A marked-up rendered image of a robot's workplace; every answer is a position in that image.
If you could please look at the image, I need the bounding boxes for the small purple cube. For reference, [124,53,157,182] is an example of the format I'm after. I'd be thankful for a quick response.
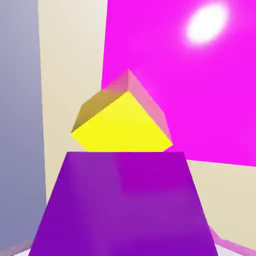
[27,151,220,256]

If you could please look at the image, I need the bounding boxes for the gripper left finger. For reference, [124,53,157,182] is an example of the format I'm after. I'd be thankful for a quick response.
[0,239,34,256]

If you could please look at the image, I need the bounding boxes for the small yellow cube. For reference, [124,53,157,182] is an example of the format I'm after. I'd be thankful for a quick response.
[70,68,174,153]

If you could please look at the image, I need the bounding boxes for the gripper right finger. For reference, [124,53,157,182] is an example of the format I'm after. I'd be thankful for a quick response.
[208,225,256,256]

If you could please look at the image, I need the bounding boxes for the large magenta box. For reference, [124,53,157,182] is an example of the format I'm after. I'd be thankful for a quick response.
[100,0,256,168]

